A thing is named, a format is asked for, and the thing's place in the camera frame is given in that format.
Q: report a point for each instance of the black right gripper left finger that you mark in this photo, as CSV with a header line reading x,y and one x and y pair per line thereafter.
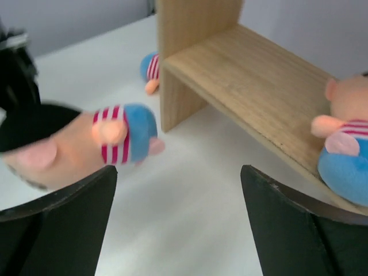
x,y
60,233

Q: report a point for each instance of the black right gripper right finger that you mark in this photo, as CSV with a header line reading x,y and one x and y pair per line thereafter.
x,y
296,234

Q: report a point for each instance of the boy doll front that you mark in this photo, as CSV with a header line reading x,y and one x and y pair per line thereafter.
x,y
342,162

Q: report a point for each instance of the boy doll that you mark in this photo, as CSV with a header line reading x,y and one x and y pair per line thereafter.
x,y
342,162
149,70
51,146

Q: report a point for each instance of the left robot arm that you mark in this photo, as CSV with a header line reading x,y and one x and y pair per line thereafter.
x,y
18,71

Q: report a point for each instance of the wooden two-tier shelf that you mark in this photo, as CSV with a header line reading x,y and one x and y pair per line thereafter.
x,y
207,57

